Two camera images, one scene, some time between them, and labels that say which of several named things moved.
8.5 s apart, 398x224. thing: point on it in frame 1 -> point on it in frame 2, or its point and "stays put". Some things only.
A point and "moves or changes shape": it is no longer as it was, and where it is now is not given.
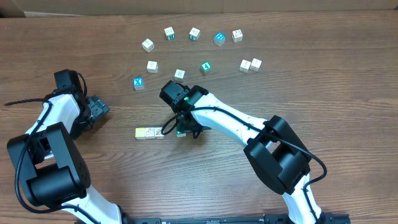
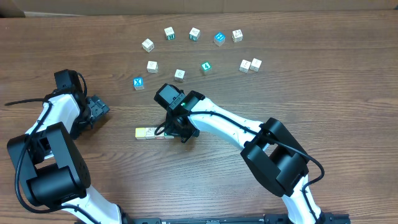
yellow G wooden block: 244,66 stays put
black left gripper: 98,106 stays put
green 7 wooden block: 178,134 moves or changes shape
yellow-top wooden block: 140,133 stays put
